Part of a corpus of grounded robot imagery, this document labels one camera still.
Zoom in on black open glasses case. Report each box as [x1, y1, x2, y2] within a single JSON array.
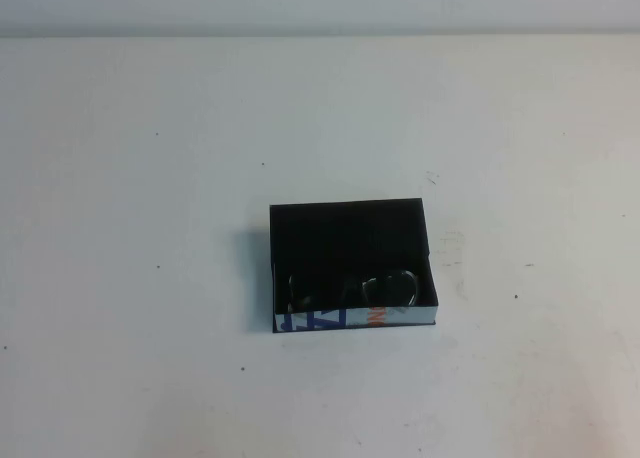
[[268, 197, 441, 335]]

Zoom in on clear-lens thin-frame glasses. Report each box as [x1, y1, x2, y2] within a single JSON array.
[[286, 269, 421, 314]]

